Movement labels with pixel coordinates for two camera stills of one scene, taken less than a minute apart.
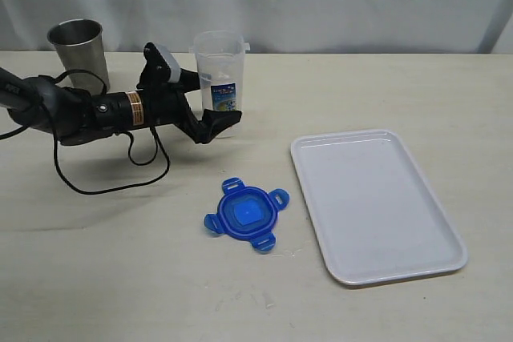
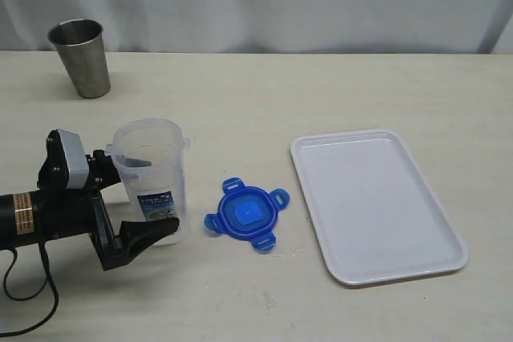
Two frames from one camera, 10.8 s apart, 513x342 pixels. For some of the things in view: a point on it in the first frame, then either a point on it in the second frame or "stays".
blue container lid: [248, 213] stays
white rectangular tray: [374, 214] stays
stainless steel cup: [80, 46] stays
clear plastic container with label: [220, 61] → [151, 153]
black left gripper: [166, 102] → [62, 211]
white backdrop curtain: [387, 6] stays
